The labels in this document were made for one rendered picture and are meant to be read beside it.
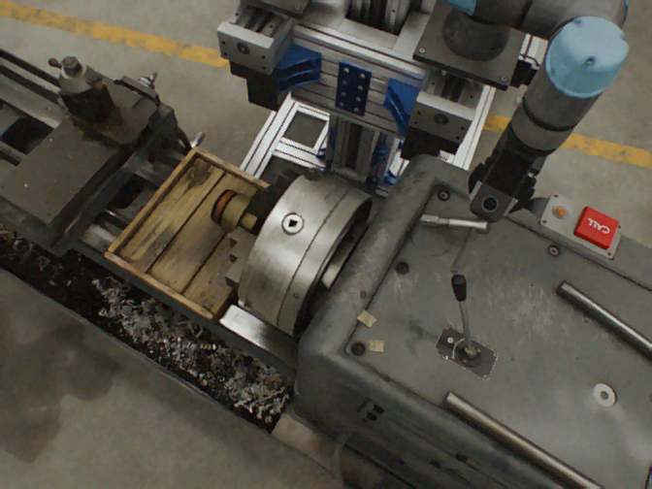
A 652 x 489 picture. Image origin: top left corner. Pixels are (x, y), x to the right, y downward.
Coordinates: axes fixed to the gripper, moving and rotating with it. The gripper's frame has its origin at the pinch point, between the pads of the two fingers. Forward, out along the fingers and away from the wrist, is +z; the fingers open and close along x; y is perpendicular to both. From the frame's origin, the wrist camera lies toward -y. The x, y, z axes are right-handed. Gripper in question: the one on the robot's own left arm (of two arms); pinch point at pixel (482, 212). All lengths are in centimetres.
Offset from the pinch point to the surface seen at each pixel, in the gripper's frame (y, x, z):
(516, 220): 4.8, -6.0, 4.6
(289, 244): -18.1, 25.7, 7.5
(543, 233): 5.0, -11.0, 4.6
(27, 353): -60, 116, 130
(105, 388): -55, 83, 130
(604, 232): 9.9, -19.8, 3.3
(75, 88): -7, 86, 17
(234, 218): -14.7, 40.6, 18.7
